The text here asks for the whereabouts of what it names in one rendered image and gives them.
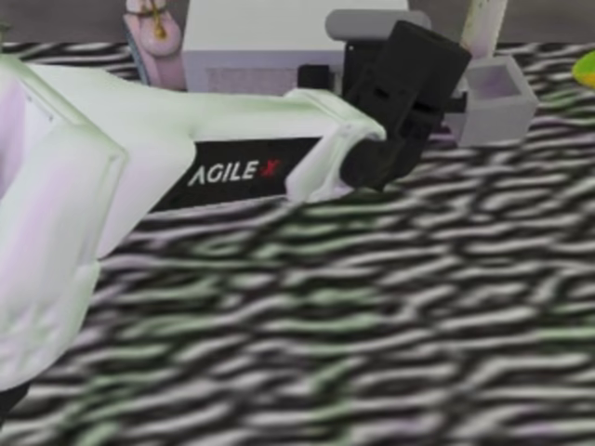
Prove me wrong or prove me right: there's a small grey square container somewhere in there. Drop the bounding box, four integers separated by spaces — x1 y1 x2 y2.
446 56 539 148

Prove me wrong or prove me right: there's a white box appliance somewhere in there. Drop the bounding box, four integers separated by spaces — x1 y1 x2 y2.
181 0 411 94

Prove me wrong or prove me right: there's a yellow-green rounded object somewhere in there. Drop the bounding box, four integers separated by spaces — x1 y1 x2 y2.
571 45 595 90

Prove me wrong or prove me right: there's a zebra-striped tablecloth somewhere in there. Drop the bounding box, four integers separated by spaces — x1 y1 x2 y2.
0 40 595 446

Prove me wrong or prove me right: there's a white upright post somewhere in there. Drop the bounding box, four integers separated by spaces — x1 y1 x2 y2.
459 0 508 62

